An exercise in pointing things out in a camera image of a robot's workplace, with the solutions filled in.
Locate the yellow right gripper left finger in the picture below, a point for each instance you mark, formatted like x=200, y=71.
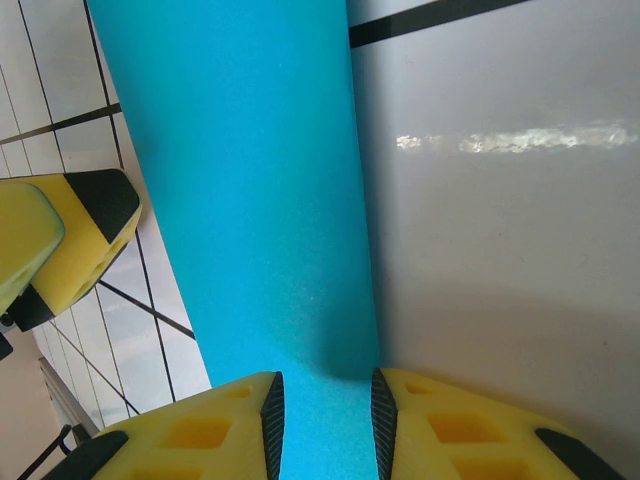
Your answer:
x=200, y=435

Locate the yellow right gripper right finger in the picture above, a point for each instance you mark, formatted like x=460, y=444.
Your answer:
x=475, y=440

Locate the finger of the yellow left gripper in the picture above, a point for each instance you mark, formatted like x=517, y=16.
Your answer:
x=95, y=235
x=25, y=235

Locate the aluminium side rail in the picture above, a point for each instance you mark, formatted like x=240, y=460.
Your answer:
x=70, y=400

